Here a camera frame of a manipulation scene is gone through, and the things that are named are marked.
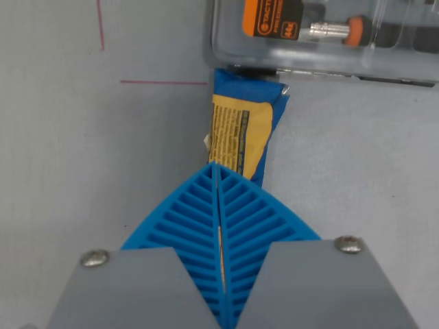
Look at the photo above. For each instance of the silver bit holder orange collar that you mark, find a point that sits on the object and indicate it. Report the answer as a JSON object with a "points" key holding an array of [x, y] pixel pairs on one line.
{"points": [[336, 30]]}

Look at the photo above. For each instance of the orange black label card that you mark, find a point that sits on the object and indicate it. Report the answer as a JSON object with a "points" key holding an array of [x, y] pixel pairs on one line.
{"points": [[271, 17]]}

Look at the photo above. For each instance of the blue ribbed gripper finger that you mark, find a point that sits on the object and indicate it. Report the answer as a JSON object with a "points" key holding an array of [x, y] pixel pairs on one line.
{"points": [[178, 222], [267, 222]]}

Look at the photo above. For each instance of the clear plastic tool case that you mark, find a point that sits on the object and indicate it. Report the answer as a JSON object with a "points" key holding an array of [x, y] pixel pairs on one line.
{"points": [[233, 51]]}

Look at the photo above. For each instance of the blue bag with yellow labels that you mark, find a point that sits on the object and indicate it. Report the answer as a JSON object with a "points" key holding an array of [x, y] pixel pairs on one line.
{"points": [[274, 103]]}

